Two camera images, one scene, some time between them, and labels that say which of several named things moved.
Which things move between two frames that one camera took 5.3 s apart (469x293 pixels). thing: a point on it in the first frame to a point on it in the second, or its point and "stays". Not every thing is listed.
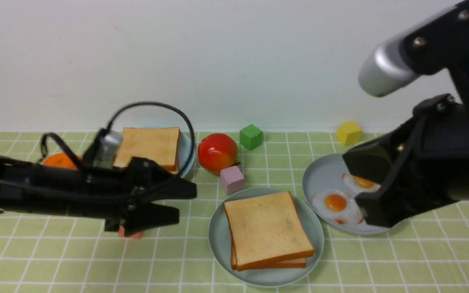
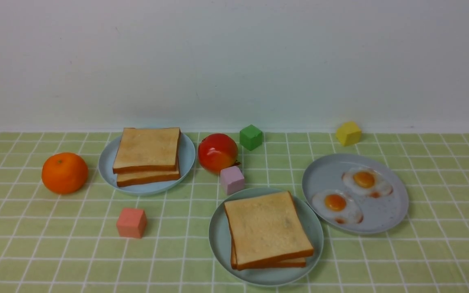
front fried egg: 339,206 stays
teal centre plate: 220,245 stays
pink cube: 232,180 stays
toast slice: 253,249 to 301,262
